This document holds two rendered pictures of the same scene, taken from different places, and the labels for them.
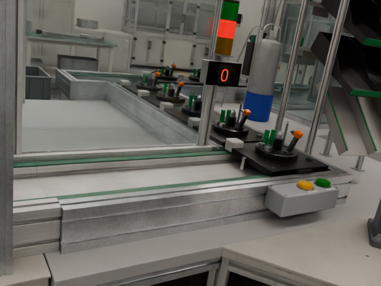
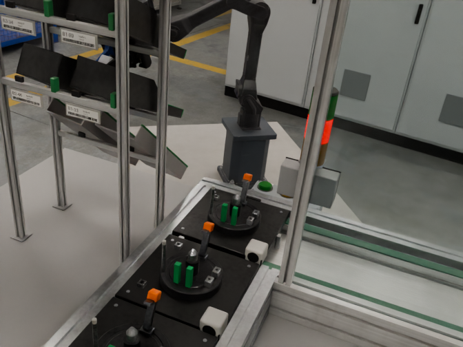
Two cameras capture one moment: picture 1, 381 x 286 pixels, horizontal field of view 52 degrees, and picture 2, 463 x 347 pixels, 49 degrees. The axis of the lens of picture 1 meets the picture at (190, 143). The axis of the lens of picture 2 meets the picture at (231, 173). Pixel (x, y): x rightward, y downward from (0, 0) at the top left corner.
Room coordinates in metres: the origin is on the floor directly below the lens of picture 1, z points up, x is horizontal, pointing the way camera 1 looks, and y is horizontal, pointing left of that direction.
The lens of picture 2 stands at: (1.91, 0.57, 1.73)
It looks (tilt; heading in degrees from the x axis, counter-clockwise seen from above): 30 degrees down; 232
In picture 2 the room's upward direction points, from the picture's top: 6 degrees clockwise
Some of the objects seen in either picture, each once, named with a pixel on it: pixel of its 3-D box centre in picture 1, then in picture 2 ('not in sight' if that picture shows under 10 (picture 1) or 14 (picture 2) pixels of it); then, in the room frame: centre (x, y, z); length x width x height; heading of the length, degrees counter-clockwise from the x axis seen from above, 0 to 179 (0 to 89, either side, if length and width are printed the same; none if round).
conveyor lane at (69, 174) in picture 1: (190, 175); (339, 279); (1.08, -0.02, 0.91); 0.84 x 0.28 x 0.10; 123
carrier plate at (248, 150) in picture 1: (274, 156); (233, 222); (1.22, -0.28, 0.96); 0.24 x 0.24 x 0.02; 33
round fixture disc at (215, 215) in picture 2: (276, 151); (234, 217); (1.22, -0.28, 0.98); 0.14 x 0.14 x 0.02
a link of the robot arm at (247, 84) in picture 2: not in sight; (251, 54); (0.98, -0.60, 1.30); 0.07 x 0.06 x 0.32; 64
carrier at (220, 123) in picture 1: (231, 120); (192, 264); (1.44, -0.14, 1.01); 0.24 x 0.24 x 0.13; 33
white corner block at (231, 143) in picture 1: (233, 145); (255, 252); (1.25, -0.14, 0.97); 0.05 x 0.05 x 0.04; 33
